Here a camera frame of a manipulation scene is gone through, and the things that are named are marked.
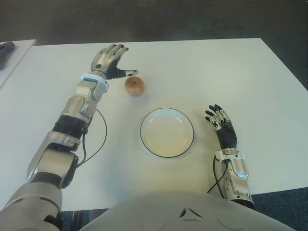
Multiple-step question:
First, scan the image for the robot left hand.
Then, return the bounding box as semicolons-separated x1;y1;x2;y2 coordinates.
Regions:
90;44;139;80

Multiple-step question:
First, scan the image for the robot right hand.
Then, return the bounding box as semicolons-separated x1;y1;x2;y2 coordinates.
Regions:
205;104;238;150

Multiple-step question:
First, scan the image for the red yellow apple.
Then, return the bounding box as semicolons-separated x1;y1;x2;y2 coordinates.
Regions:
124;76;145;97

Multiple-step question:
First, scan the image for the white plate with black rim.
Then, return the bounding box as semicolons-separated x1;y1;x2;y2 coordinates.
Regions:
140;107;194;159

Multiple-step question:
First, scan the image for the white side table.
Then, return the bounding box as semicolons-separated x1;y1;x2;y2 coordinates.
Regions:
0;39;37;90

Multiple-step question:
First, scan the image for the grey robot torso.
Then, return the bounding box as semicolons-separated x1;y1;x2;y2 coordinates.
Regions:
79;190;293;231

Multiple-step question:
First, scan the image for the dark object on side table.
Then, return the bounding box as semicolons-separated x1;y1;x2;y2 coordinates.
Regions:
0;41;15;71

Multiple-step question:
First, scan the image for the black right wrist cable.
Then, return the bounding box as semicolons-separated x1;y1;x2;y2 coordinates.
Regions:
206;158;229;194

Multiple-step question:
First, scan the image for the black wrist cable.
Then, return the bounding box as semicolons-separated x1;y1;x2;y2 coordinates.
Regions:
206;158;229;194
77;108;108;169

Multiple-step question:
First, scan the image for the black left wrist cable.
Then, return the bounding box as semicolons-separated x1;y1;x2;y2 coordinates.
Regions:
77;108;108;169

